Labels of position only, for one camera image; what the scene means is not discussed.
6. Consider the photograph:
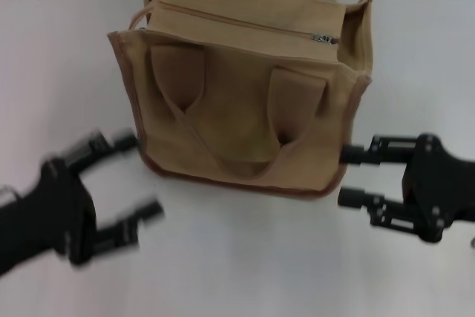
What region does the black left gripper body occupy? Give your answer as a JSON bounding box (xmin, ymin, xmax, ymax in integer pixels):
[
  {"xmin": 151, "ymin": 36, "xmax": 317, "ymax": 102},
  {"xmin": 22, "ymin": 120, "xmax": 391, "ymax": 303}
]
[{"xmin": 0, "ymin": 157, "xmax": 98, "ymax": 277}]

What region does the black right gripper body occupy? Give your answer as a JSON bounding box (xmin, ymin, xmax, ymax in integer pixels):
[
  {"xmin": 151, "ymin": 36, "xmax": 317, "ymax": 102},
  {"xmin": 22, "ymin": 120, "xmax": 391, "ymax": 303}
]
[{"xmin": 402, "ymin": 133, "xmax": 475, "ymax": 242}]

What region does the silver metal zipper pull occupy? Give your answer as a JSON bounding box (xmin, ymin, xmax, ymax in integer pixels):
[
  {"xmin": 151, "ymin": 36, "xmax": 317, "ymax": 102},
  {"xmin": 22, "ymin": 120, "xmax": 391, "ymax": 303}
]
[{"xmin": 313, "ymin": 32, "xmax": 341, "ymax": 46}]

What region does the khaki canvas food bag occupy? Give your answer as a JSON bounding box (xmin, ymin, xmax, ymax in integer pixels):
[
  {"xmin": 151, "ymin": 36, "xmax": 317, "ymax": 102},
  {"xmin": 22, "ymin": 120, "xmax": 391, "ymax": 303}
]
[{"xmin": 107, "ymin": 0, "xmax": 378, "ymax": 199}]

